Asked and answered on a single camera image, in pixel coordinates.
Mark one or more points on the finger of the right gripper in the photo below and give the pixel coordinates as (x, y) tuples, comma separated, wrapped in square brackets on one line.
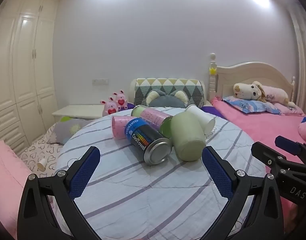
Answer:
[(271, 158), (292, 147)]

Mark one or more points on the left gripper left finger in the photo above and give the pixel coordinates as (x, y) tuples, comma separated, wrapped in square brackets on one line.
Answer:
[(36, 219)]

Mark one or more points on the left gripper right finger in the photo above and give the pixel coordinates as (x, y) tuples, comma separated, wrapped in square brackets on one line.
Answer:
[(264, 219)]

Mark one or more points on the clear jar green pink label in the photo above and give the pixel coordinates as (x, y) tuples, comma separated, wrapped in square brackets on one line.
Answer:
[(157, 119)]

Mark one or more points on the small white cup on bed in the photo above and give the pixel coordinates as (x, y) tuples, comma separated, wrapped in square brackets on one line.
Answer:
[(42, 164)]

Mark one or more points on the white paper cup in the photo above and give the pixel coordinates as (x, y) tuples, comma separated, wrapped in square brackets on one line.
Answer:
[(206, 121)]

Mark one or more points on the pale green plastic cup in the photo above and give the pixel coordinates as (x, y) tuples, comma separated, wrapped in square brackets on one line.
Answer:
[(187, 136)]

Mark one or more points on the pink paper cup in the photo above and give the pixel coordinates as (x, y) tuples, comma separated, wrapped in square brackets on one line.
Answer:
[(118, 125)]

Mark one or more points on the pink bed sheet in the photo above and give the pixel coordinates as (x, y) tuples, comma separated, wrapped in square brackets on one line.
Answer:
[(263, 127)]

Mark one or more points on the pink blanket left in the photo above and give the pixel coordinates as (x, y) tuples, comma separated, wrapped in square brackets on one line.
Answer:
[(13, 176)]

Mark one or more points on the blue cartoon pillow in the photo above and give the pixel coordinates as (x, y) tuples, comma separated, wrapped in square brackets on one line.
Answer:
[(251, 106)]

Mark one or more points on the white dog plush toy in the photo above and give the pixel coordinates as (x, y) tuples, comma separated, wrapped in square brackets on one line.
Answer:
[(252, 91)]

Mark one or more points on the heart pattern bed sheet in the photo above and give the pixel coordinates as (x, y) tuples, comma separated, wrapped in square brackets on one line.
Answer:
[(40, 150)]

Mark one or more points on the grey flower pillow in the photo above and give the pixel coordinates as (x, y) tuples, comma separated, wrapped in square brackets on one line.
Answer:
[(65, 129)]

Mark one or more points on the cream wooden bed headboard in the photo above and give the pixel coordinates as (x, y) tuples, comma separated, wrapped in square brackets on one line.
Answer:
[(222, 79)]

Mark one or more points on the triangle pattern headboard cushion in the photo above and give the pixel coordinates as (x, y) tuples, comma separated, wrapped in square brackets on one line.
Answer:
[(194, 89)]

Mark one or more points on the white nightstand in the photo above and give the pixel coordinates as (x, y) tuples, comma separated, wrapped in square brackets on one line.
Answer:
[(88, 112)]

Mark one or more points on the blue black CoolTowel can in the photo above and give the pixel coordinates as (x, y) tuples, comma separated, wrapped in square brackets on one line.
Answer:
[(155, 148)]

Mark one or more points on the grey bear plush cushion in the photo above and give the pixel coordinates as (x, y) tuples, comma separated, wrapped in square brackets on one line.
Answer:
[(158, 98)]

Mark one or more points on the pink pig plush left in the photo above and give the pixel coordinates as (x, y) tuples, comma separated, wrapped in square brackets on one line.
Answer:
[(109, 107)]

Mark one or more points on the pink pig plush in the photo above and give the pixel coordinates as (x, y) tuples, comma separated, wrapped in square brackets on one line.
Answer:
[(121, 100), (109, 107)]

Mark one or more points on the pink pig plush right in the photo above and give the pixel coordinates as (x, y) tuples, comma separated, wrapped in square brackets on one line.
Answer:
[(121, 100)]

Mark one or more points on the cream wardrobe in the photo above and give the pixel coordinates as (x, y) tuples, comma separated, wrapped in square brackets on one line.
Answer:
[(27, 90)]

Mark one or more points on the white wall socket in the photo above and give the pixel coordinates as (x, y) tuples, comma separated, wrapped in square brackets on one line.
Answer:
[(100, 82)]

